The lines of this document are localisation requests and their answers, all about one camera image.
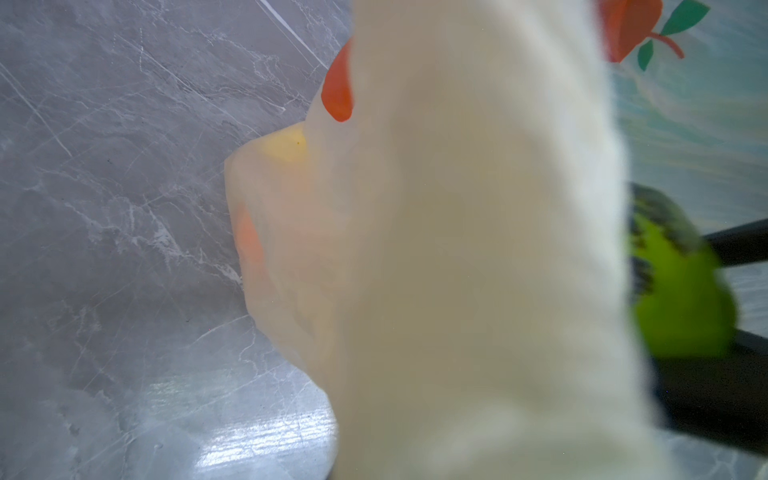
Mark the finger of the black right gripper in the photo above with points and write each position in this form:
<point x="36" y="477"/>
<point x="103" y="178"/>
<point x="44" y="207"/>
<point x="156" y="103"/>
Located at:
<point x="741" y="245"/>
<point x="718" y="399"/>

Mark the bumpy light green fruit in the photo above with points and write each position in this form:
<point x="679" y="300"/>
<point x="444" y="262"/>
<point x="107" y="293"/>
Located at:
<point x="681" y="303"/>

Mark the yellow printed plastic bag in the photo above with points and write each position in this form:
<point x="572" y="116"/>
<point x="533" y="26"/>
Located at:
<point x="441" y="244"/>

